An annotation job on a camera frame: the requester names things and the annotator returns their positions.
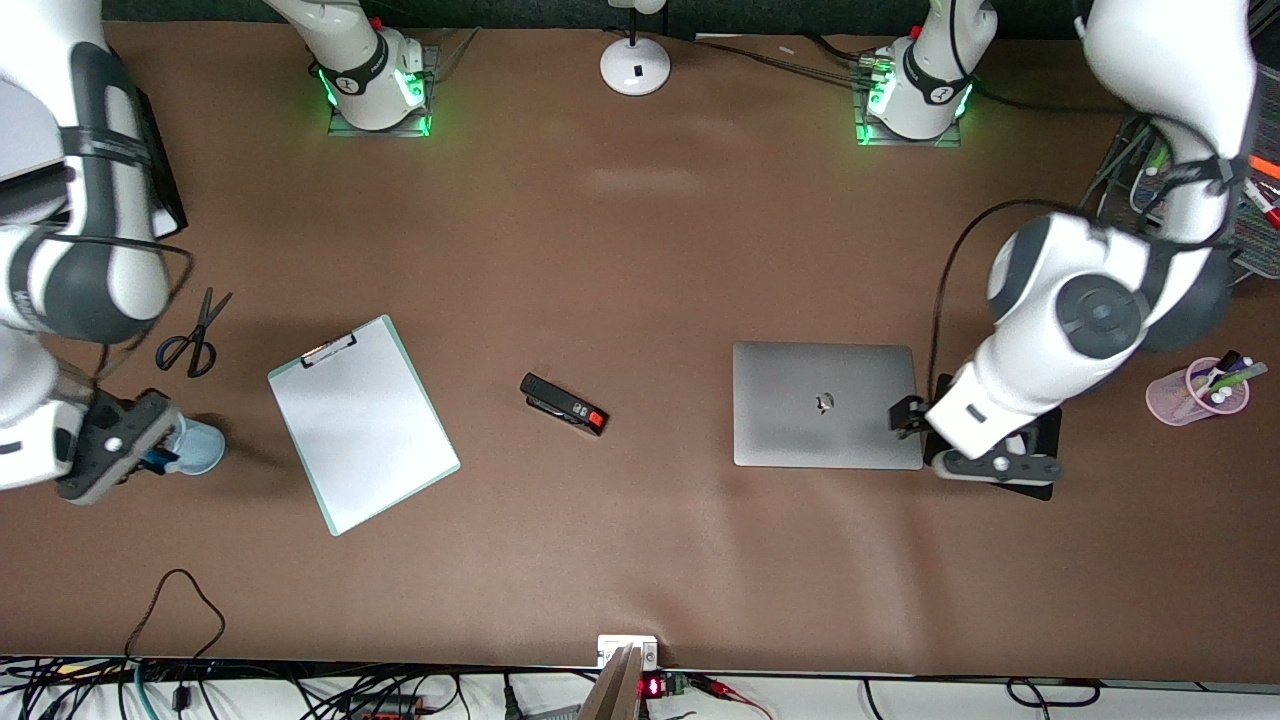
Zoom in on white paper sheet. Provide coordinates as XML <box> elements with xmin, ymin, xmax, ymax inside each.
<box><xmin>270</xmin><ymin>320</ymin><xmax>459</xmax><ymax>535</ymax></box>

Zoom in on black looped cable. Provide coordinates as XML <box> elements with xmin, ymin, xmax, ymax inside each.
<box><xmin>125</xmin><ymin>568</ymin><xmax>227</xmax><ymax>701</ymax></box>

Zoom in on black stapler with red tip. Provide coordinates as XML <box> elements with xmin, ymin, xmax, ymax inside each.
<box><xmin>520</xmin><ymin>373</ymin><xmax>609</xmax><ymax>437</ymax></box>

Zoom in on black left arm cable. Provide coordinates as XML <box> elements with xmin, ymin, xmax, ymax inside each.
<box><xmin>928</xmin><ymin>198</ymin><xmax>1091</xmax><ymax>401</ymax></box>

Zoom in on black cable along table back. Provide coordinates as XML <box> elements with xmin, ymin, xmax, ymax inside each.
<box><xmin>690</xmin><ymin>35</ymin><xmax>881</xmax><ymax>89</ymax></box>

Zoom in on black file tray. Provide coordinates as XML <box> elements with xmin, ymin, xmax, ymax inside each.
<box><xmin>0</xmin><ymin>80</ymin><xmax>189</xmax><ymax>239</ymax></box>

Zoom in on silver laptop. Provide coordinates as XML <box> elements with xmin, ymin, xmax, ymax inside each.
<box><xmin>732</xmin><ymin>341</ymin><xmax>925</xmax><ymax>470</ymax></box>

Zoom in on mint green clipboard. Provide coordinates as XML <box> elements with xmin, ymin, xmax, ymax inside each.
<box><xmin>267</xmin><ymin>314</ymin><xmax>462</xmax><ymax>537</ymax></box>

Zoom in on blue mesh pen cup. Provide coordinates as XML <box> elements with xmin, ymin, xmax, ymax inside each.
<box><xmin>160</xmin><ymin>418</ymin><xmax>227</xmax><ymax>477</ymax></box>

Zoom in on pink mesh pen cup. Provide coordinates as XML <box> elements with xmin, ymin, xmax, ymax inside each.
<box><xmin>1146</xmin><ymin>357</ymin><xmax>1251</xmax><ymax>427</ymax></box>

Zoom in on black cable oval loop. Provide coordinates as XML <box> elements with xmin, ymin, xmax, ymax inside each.
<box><xmin>1005</xmin><ymin>677</ymin><xmax>1103</xmax><ymax>708</ymax></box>

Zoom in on black cable bundle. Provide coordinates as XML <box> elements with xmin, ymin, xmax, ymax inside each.
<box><xmin>0</xmin><ymin>655</ymin><xmax>471</xmax><ymax>720</ymax></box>

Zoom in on black orange connector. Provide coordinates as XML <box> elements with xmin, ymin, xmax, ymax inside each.
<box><xmin>345</xmin><ymin>695</ymin><xmax>426</xmax><ymax>720</ymax></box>

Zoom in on white round lamp base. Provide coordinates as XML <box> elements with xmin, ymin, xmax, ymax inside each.
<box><xmin>600</xmin><ymin>0</ymin><xmax>671</xmax><ymax>98</ymax></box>

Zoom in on green marker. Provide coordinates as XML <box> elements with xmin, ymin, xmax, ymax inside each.
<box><xmin>1205</xmin><ymin>362</ymin><xmax>1269</xmax><ymax>393</ymax></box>

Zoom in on white block at table edge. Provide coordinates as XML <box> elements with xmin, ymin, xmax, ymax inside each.
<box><xmin>598</xmin><ymin>635</ymin><xmax>659</xmax><ymax>671</ymax></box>

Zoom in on red clip lead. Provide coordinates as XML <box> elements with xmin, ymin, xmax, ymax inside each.
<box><xmin>690</xmin><ymin>675</ymin><xmax>773</xmax><ymax>720</ymax></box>

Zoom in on silver mesh desk tray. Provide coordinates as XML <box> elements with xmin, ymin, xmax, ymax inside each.
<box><xmin>1085</xmin><ymin>115</ymin><xmax>1280</xmax><ymax>283</ymax></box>

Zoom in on black scissors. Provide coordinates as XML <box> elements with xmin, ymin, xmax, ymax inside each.
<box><xmin>155</xmin><ymin>288</ymin><xmax>234</xmax><ymax>379</ymax></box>

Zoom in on grey angled bar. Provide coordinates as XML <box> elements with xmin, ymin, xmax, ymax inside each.
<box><xmin>578</xmin><ymin>645</ymin><xmax>647</xmax><ymax>720</ymax></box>

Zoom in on black mouse pad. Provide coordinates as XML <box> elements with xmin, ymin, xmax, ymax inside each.
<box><xmin>925</xmin><ymin>374</ymin><xmax>1063</xmax><ymax>502</ymax></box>

